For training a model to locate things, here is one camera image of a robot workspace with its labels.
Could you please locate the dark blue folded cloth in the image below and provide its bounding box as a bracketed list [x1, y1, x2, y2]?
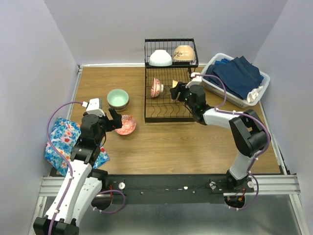
[205, 56, 263, 99]

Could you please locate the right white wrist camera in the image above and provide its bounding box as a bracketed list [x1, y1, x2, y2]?
[186, 72, 202, 88]

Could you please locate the blue floral cloth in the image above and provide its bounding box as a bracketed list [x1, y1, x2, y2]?
[45, 117, 111, 177]

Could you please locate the aluminium frame rail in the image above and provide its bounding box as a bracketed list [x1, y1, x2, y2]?
[26, 65, 304, 235]

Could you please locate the white crumpled cloth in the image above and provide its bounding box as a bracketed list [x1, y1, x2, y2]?
[246, 86, 264, 103]

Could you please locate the blue zigzag red bowl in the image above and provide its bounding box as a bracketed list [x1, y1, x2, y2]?
[115, 115, 136, 136]

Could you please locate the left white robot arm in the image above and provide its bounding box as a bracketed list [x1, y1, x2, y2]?
[33, 108, 122, 235]

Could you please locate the white ribbed bowl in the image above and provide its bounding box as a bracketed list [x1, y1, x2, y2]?
[149, 49, 173, 67]

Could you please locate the yellow dotted teal bowl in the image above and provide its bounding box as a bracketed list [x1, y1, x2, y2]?
[172, 80, 178, 88]

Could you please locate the mint green bowl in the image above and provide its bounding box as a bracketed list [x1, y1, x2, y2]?
[107, 89, 129, 107]

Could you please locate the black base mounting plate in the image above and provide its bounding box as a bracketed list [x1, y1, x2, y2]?
[101, 174, 255, 205]

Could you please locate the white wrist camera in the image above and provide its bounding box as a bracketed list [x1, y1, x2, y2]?
[186, 72, 202, 88]
[86, 98, 106, 117]

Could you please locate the beige floral bowl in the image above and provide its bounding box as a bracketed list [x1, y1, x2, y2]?
[173, 45, 196, 61]

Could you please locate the red white patterned bowl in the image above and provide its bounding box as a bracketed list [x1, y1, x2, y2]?
[151, 77, 164, 98]

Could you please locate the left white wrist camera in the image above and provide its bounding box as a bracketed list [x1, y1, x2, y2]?
[86, 98, 106, 117]

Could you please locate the white plastic basket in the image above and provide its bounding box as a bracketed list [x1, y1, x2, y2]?
[201, 53, 270, 108]

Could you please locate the black wire dish rack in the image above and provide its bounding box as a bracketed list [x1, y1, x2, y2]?
[144, 38, 199, 122]

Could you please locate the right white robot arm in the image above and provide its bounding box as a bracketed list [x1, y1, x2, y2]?
[170, 81, 270, 192]

